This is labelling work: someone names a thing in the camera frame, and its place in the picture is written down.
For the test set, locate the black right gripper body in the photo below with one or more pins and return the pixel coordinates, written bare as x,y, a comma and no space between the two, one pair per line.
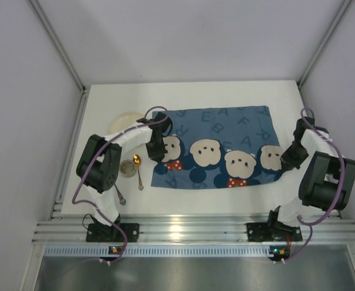
293,154

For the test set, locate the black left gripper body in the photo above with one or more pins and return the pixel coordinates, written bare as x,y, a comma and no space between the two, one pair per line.
156,150

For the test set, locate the cream round plate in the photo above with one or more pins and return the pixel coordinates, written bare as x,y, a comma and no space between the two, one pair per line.
123,121

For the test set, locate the blue cartoon mouse placemat cloth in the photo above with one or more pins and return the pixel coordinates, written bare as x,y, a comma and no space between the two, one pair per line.
219,148

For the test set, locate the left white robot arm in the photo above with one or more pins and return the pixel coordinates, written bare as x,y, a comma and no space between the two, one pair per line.
98,166

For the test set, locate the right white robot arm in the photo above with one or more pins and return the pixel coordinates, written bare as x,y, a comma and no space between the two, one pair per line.
326,184

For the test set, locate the gold spoon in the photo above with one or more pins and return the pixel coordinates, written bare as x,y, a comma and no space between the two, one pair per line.
137,161

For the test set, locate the small glass cup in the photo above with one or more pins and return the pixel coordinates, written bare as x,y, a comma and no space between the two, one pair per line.
127,168

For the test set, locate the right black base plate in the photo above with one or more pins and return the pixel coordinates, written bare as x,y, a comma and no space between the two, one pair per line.
259,232

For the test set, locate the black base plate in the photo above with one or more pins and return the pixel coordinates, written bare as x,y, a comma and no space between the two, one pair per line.
259,232
100,233

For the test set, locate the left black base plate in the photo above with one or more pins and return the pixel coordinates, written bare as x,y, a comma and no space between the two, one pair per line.
100,233

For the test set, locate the slotted grey cable duct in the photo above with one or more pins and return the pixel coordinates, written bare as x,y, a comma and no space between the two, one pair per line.
168,251

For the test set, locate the aluminium mounting rail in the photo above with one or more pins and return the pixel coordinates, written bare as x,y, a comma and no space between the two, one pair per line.
185,229

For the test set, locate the right aluminium frame post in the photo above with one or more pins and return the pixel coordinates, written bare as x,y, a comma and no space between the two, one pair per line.
326,38

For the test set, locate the aluminium frame post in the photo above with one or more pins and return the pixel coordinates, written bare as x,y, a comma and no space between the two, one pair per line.
57,43
326,38

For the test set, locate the left aluminium frame post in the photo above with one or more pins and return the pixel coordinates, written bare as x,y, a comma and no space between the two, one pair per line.
57,43

